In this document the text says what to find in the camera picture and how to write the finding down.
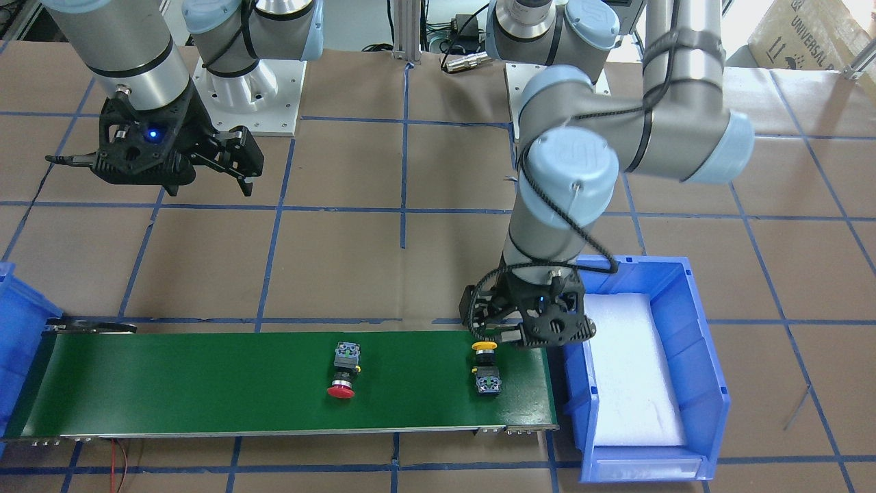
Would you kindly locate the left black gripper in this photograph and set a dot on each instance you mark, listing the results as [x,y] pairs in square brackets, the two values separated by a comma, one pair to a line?
[491,302]

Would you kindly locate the black power adapter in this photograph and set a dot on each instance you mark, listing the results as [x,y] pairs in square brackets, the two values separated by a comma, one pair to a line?
[465,36]

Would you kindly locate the white foam pad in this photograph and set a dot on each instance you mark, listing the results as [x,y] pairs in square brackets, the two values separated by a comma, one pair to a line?
[638,406]

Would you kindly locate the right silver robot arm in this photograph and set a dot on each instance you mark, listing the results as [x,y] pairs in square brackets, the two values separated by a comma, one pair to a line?
[128,46]

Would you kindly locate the cardboard box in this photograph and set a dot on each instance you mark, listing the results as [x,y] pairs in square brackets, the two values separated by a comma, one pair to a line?
[812,35]

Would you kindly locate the blue destination bin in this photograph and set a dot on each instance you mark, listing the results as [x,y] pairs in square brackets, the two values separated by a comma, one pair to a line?
[24,315]

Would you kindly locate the silver cylindrical connector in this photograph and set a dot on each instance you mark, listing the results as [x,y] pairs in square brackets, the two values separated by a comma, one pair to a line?
[466,62]

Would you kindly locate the red push button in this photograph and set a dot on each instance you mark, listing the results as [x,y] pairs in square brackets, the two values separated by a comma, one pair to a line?
[346,369]

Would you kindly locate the yellow push button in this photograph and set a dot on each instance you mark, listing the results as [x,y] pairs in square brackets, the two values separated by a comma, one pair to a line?
[486,374]

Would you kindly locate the green conveyor belt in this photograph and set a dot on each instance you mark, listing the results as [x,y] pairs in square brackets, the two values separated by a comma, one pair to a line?
[124,385]

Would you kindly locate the aluminium frame post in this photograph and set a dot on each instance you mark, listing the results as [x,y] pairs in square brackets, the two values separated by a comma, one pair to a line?
[407,17]

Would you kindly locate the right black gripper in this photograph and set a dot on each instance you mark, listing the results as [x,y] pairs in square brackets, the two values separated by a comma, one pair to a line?
[196,127]

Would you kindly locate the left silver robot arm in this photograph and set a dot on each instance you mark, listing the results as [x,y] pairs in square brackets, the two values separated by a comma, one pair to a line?
[574,142]

